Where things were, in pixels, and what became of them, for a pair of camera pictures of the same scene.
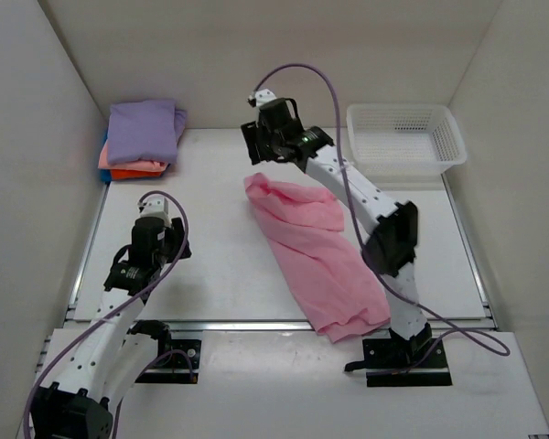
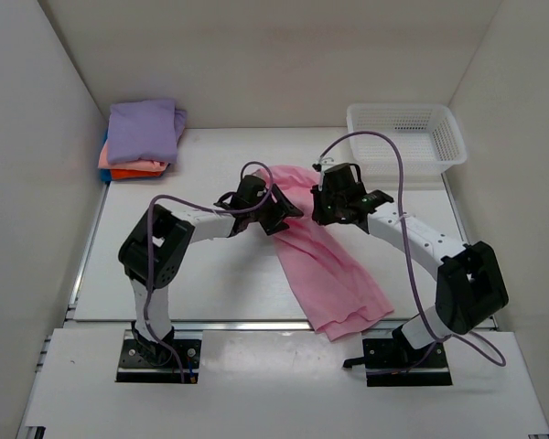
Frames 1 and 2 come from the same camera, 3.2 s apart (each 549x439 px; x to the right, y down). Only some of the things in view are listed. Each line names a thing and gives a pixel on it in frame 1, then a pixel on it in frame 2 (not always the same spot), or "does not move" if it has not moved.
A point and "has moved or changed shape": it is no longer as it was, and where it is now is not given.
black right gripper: [254, 132] to [318, 216]
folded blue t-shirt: [106, 174] does not move
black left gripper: [178, 239] to [280, 210]
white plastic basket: [403, 140] does not move
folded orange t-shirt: [130, 174] does not move
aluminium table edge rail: [79, 319] does not move
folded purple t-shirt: [145, 130] does not move
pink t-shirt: [340, 294] has moved or changed shape
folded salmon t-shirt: [131, 165] does not move
